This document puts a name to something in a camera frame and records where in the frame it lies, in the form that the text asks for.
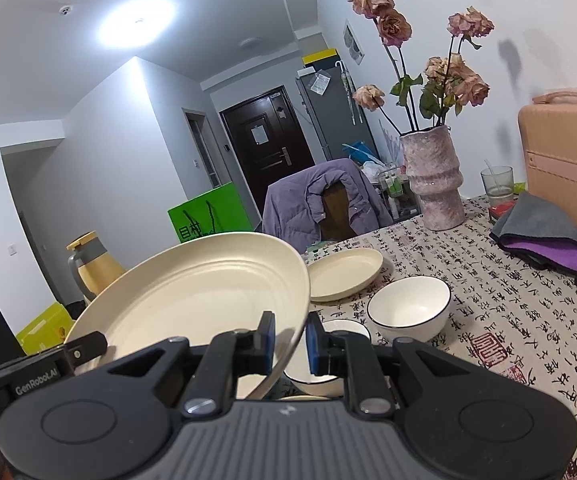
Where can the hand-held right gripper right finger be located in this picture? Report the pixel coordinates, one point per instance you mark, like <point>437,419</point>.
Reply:
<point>313,347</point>

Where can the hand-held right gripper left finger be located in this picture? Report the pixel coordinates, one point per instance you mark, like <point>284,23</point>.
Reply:
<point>267,342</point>

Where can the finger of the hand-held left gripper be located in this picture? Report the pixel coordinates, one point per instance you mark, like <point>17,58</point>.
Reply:
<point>86,350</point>

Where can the cream plate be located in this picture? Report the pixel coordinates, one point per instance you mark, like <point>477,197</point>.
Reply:
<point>193,290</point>
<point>343,272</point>

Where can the large white black-rimmed bowl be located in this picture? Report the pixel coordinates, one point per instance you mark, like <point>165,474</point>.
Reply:
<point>408,310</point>

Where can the small white black-rimmed bowl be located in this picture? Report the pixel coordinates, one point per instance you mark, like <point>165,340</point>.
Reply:
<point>351,326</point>

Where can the green snack box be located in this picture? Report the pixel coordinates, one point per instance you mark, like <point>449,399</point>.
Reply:
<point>43,330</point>

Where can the yellow thermos jug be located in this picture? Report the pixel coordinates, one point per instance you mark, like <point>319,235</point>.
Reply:
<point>93,270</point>

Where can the wooden chair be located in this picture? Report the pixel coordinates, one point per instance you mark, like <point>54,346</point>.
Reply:
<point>336,210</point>

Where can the green paper bag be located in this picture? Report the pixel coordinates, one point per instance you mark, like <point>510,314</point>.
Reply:
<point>208,215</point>

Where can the purple jacket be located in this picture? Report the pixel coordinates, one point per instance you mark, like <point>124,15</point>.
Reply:
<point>298,200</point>

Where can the cluttered storage cart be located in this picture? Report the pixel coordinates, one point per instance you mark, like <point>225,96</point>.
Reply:
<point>388,180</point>

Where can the dark entrance door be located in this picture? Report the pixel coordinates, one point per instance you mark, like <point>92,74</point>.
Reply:
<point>263,145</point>

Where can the pink ceramic vase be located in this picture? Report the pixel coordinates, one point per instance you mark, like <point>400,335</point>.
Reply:
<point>433,180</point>

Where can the grey interior door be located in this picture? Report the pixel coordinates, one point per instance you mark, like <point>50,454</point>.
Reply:
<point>201,145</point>

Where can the red black box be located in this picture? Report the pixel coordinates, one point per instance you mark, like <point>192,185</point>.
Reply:
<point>500,211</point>

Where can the grey refrigerator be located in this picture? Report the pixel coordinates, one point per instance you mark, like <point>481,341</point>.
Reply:
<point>328,110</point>

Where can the glass cup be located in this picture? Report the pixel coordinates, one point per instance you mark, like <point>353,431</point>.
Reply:
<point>497,182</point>

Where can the grey purple cloth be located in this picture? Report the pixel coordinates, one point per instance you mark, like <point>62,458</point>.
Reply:
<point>538,230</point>

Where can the white umbrella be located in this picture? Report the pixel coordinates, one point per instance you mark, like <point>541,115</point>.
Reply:
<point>348,92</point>

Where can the yellow box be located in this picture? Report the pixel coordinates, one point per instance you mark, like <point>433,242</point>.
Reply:
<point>321,56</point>

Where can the ceiling lamp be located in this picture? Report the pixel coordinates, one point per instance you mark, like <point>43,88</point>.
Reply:
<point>136,22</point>

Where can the bunch of dried roses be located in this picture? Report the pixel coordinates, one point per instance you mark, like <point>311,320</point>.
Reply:
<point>393,25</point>

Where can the smoke detector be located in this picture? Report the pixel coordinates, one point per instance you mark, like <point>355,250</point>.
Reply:
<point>65,9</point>

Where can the wall light switch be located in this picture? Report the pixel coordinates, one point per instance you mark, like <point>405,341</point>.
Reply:
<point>12,249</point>

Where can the wall picture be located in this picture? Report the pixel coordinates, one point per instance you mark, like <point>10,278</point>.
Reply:
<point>353,42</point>

